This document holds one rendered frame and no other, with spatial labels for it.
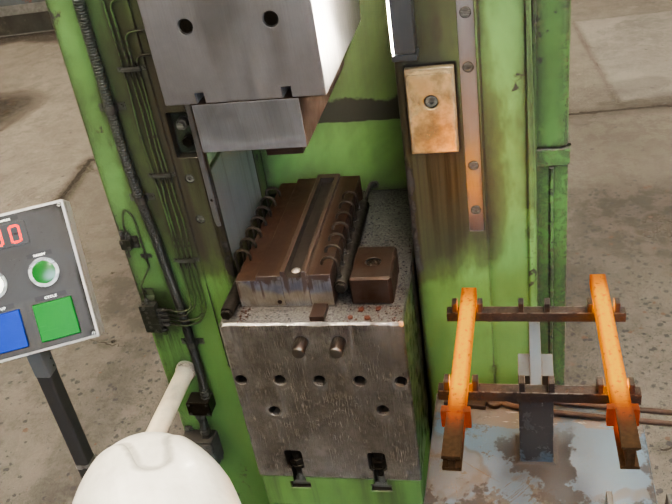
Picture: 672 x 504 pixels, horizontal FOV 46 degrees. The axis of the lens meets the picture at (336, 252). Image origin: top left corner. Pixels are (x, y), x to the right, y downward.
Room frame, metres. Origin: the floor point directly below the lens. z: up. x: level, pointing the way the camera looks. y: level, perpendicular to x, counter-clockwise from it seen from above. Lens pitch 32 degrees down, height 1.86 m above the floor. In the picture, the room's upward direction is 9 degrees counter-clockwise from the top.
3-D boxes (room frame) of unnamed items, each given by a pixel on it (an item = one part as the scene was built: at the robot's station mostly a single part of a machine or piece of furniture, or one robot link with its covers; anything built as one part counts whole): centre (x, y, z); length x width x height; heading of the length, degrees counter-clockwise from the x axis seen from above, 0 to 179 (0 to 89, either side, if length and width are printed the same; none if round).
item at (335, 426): (1.55, 0.01, 0.69); 0.56 x 0.38 x 0.45; 165
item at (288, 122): (1.55, 0.06, 1.32); 0.42 x 0.20 x 0.10; 165
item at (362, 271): (1.36, -0.07, 0.95); 0.12 x 0.08 x 0.06; 165
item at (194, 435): (1.55, 0.43, 0.36); 0.09 x 0.07 x 0.12; 75
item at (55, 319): (1.30, 0.56, 1.01); 0.07 x 0.05 x 0.07; 100
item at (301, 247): (1.54, 0.04, 0.99); 0.42 x 0.05 x 0.01; 165
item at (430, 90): (1.39, -0.22, 1.27); 0.09 x 0.02 x 0.17; 75
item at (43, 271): (1.35, 0.57, 1.09); 0.05 x 0.03 x 0.04; 75
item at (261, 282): (1.55, 0.06, 0.96); 0.42 x 0.20 x 0.09; 165
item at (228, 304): (1.52, 0.19, 0.93); 0.40 x 0.03 x 0.03; 165
